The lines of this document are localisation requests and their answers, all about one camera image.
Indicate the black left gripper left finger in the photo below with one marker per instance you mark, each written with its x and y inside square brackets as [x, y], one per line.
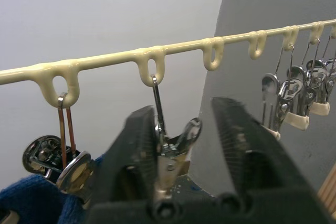
[131, 150]

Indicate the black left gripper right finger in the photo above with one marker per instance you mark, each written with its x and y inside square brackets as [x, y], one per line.
[246, 140]

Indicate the metal clip with cream pads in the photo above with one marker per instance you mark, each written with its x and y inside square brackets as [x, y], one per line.
[76, 172]
[168, 155]
[331, 82]
[269, 83]
[319, 108]
[296, 119]

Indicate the cream hanger bar with loops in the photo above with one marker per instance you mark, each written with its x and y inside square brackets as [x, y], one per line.
[105, 60]

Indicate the light wooden slatted panel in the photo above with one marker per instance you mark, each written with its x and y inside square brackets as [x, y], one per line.
[329, 193]

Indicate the blue knitted sock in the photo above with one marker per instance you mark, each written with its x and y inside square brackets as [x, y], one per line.
[26, 197]

